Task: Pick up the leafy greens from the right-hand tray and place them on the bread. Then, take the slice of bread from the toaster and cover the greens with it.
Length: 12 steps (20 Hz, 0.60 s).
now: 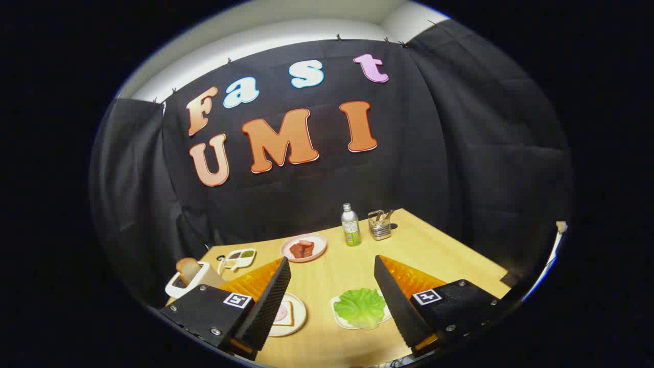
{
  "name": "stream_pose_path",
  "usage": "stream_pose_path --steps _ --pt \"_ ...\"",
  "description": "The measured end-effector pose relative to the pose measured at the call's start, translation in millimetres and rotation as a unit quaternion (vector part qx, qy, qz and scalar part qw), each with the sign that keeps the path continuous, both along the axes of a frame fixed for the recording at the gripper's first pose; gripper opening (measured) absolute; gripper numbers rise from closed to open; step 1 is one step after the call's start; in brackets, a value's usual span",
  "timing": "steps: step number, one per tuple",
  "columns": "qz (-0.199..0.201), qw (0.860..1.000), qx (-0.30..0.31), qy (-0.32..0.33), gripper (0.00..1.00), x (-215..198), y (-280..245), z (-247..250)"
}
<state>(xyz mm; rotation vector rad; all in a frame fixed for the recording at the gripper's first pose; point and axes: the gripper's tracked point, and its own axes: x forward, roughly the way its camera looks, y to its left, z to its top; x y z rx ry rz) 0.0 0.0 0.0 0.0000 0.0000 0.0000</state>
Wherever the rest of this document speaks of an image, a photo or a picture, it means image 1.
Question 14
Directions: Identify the white toaster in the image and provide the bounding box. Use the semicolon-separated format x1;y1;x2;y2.
165;261;225;300

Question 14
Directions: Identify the green label bottle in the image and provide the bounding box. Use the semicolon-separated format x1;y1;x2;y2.
341;203;362;247

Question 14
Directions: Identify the white round plate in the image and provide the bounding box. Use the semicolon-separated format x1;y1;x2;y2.
268;292;308;337

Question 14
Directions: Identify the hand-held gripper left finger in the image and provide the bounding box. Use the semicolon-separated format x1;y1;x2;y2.
159;257;292;361

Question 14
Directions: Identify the pink round plate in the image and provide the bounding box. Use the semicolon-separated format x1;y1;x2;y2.
281;233;328;263

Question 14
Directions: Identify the white bread slice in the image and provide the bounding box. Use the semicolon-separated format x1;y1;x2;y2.
273;302;295;327

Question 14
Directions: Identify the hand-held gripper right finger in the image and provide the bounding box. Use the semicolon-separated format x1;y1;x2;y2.
373;255;504;358

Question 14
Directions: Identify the black backdrop cloth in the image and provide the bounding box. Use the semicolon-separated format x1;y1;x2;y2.
89;19;573;307

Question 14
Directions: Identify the green lettuce leaf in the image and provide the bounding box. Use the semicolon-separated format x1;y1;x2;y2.
334;288;387;329

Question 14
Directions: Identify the wire mesh utensil holder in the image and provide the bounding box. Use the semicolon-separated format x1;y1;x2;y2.
368;210;393;241

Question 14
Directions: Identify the white divided tray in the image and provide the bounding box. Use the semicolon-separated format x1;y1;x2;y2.
223;248;257;270

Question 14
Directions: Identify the white square plate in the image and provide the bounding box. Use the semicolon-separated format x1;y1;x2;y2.
331;291;393;330

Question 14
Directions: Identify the toasted bread slice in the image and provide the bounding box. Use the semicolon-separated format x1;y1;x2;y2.
176;257;202;286

